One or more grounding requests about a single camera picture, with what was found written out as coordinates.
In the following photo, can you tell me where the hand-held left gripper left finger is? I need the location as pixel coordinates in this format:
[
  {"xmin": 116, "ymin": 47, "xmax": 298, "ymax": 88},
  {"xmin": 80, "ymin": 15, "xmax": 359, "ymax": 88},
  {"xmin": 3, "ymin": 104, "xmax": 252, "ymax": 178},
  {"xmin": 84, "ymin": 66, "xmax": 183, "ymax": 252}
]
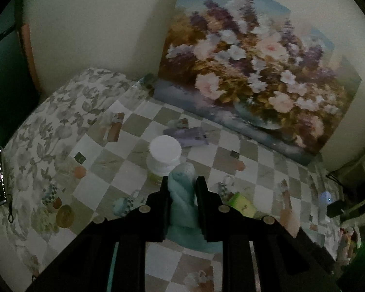
[{"xmin": 26, "ymin": 177, "xmax": 171, "ymax": 292}]

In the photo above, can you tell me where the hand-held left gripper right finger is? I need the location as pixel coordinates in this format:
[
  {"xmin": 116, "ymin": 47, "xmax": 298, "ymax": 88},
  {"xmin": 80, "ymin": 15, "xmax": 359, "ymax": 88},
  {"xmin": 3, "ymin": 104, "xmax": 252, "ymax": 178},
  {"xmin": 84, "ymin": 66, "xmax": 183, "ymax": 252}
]
[{"xmin": 195, "ymin": 176, "xmax": 341, "ymax": 292}]

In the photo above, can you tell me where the black device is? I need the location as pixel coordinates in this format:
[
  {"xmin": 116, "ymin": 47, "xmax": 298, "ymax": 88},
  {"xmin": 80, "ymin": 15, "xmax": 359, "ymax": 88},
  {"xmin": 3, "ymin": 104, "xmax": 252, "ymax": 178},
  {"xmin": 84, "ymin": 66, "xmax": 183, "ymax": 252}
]
[{"xmin": 327, "ymin": 199, "xmax": 365, "ymax": 219}]

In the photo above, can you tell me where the checkered floral tablecloth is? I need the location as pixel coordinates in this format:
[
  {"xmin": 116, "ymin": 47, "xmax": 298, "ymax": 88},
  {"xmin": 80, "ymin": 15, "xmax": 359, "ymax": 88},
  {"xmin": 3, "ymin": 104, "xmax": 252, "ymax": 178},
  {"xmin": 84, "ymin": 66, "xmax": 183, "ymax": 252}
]
[{"xmin": 0, "ymin": 67, "xmax": 353, "ymax": 292}]

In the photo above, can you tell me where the black lanyard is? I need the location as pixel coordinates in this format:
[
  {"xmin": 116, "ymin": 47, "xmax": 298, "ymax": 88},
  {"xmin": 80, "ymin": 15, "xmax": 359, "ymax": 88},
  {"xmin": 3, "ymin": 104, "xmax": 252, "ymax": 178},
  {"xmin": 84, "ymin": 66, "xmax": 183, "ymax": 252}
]
[{"xmin": 5, "ymin": 195, "xmax": 16, "ymax": 224}]

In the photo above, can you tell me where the small pale packet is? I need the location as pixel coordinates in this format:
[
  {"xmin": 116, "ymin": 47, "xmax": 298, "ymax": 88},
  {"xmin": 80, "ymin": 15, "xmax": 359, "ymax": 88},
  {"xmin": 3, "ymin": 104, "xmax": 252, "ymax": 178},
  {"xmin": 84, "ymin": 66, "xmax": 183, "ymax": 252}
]
[{"xmin": 170, "ymin": 118, "xmax": 190, "ymax": 129}]

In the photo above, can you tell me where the white bottle green label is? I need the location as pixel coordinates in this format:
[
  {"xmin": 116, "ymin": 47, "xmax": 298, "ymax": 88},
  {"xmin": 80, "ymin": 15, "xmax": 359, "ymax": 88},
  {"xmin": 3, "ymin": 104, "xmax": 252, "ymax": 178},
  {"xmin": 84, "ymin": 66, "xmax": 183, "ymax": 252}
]
[{"xmin": 147, "ymin": 136, "xmax": 182, "ymax": 185}]

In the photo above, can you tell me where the floral painting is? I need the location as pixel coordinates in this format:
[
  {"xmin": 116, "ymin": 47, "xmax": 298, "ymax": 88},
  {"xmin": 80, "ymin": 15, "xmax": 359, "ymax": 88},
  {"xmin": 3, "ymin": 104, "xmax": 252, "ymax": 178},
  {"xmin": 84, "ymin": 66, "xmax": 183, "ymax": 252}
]
[{"xmin": 154, "ymin": 0, "xmax": 362, "ymax": 166}]

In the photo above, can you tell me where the white device blue light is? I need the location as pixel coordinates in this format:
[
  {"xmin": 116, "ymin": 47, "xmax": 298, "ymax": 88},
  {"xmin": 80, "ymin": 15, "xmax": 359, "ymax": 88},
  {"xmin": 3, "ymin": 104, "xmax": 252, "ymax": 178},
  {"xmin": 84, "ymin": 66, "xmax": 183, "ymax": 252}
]
[{"xmin": 319, "ymin": 190, "xmax": 333, "ymax": 210}]

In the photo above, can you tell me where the purple packet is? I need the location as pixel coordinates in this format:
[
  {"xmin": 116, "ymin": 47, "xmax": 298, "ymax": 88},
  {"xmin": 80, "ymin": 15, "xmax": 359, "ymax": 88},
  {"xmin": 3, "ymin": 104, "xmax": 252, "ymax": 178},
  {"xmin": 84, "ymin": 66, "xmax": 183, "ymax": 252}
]
[{"xmin": 163, "ymin": 126, "xmax": 210, "ymax": 147}]

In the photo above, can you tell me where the yellow green cloth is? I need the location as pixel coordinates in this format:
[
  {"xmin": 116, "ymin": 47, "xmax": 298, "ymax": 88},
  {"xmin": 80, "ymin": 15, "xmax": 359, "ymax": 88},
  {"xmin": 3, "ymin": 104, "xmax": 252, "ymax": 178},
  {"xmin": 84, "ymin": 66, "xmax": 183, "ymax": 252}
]
[{"xmin": 227, "ymin": 192, "xmax": 257, "ymax": 218}]

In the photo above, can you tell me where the teal towel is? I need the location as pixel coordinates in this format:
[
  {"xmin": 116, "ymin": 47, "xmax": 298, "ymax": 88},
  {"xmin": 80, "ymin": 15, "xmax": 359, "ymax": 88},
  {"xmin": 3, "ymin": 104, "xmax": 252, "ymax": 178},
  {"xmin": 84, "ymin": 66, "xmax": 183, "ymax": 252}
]
[{"xmin": 167, "ymin": 163, "xmax": 224, "ymax": 253}]

